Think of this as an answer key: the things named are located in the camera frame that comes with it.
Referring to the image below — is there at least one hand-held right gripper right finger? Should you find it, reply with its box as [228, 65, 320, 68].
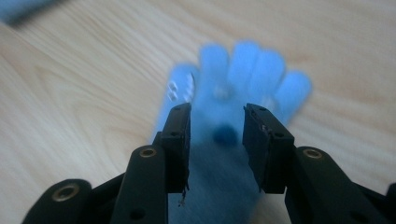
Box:
[242, 103, 390, 224]

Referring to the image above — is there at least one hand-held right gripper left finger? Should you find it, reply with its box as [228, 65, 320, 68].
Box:
[109, 103, 192, 224]

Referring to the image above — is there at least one blue glove with face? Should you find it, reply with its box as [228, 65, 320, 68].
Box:
[150, 39, 313, 224]

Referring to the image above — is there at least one plain blue glove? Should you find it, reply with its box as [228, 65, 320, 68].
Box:
[0, 0, 62, 26]

